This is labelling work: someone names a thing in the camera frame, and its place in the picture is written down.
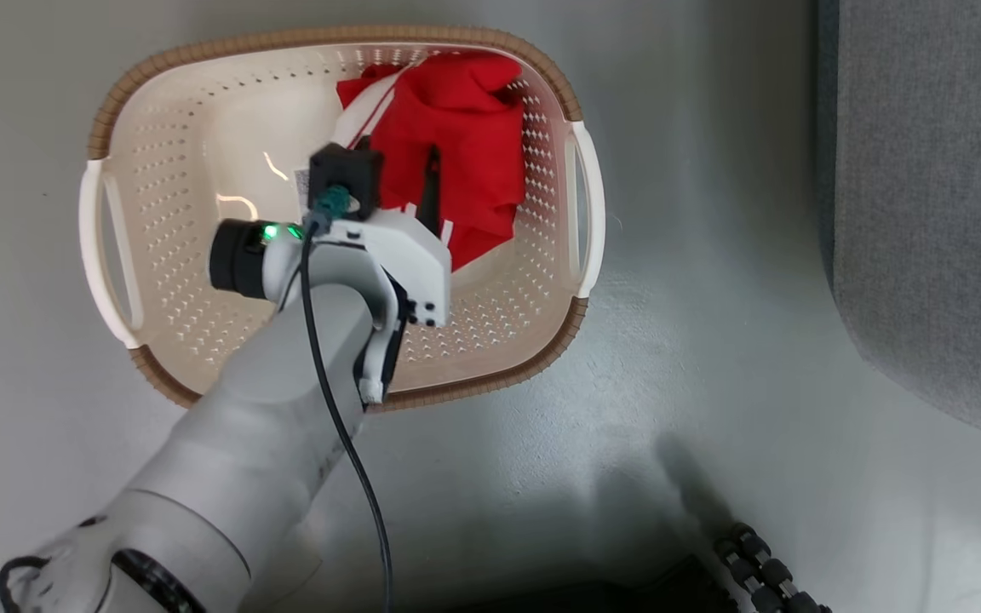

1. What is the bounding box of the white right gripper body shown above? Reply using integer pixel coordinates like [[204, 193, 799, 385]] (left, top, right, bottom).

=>
[[324, 206, 454, 406]]

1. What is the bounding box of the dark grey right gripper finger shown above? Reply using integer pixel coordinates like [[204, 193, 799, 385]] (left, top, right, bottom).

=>
[[426, 146, 443, 236]]

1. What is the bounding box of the red cloth garment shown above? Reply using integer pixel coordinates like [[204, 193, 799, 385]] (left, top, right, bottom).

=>
[[333, 53, 528, 272]]

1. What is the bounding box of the cream perforated laundry basket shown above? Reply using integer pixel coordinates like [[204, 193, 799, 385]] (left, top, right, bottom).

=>
[[79, 26, 607, 415]]

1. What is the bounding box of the grey carpet mat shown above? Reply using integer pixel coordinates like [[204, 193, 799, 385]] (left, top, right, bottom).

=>
[[816, 0, 981, 448]]

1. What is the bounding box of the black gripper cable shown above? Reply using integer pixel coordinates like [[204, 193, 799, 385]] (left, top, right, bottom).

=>
[[298, 213, 396, 613]]

